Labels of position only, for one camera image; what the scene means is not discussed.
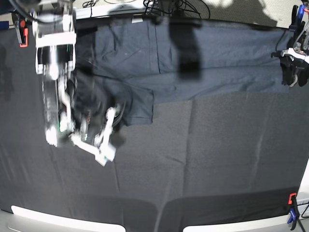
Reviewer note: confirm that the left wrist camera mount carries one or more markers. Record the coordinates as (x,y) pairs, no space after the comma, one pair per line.
(299,55)

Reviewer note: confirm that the blue clamp far right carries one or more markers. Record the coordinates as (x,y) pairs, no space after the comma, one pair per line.
(296,17)

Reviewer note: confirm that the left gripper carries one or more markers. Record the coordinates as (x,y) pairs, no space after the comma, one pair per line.
(294,70)

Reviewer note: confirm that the red blue clamp near right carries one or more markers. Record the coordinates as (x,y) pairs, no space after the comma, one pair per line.
(294,217)

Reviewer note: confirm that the aluminium rail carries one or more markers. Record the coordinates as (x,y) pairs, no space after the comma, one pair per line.
(108,10)

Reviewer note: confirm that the red black clamp far left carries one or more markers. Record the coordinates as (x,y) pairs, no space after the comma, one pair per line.
(22,33)

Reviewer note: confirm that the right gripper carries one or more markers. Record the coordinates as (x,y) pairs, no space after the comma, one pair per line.
(89,124)

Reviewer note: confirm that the dark grey t-shirt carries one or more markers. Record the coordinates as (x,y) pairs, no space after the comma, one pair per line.
(155,61)

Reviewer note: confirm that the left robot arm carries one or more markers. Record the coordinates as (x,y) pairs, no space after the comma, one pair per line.
(300,40)

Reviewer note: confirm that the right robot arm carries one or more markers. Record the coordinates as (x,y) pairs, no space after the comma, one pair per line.
(55,72)

